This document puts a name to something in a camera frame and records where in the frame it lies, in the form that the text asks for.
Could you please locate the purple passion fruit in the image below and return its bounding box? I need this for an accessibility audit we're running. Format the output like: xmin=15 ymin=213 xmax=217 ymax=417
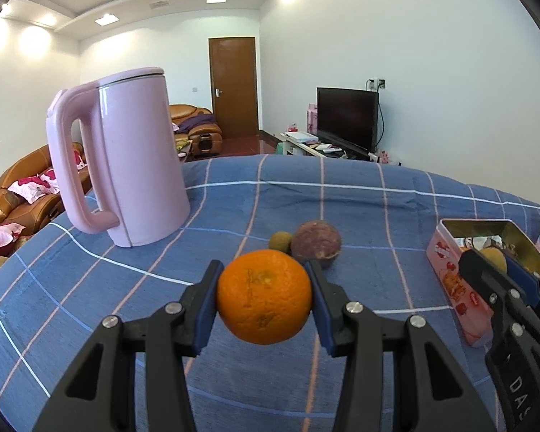
xmin=291 ymin=220 xmax=342 ymax=268

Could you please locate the black television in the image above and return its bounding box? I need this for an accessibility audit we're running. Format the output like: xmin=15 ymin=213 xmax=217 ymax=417
xmin=317 ymin=87 xmax=379 ymax=152

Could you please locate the small brown longan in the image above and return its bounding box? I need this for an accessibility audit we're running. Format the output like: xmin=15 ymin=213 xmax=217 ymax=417
xmin=268 ymin=231 xmax=292 ymax=255

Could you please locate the coffee table with fruit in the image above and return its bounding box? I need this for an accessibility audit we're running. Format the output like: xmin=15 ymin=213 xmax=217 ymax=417
xmin=175 ymin=139 xmax=193 ymax=163

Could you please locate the wall power socket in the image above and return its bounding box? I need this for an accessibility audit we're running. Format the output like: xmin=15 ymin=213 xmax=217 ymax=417
xmin=365 ymin=78 xmax=386 ymax=92

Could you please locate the brown wooden door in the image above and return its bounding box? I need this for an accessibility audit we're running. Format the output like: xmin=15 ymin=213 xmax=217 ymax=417
xmin=208 ymin=37 xmax=258 ymax=139

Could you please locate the brown leather sofa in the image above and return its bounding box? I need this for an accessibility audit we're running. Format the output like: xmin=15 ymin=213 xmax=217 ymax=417
xmin=0 ymin=140 xmax=94 ymax=287

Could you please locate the pink metal tin box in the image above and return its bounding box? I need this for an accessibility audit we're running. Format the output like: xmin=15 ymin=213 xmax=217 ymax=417
xmin=426 ymin=219 xmax=540 ymax=347

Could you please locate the pink floral cushion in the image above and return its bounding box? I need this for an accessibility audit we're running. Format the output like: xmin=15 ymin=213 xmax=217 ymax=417
xmin=8 ymin=174 xmax=59 ymax=204

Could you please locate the white tv stand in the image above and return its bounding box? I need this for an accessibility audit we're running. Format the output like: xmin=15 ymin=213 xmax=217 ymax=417
xmin=277 ymin=132 xmax=377 ymax=162

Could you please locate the pink electric kettle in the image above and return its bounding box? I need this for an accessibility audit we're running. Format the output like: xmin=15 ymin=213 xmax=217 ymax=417
xmin=45 ymin=67 xmax=190 ymax=248

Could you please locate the brown leather armchair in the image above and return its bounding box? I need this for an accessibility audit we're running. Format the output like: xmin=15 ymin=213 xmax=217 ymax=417
xmin=170 ymin=104 xmax=223 ymax=158

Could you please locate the large orange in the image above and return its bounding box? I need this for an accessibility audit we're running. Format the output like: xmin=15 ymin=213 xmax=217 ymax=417
xmin=216 ymin=250 xmax=312 ymax=345

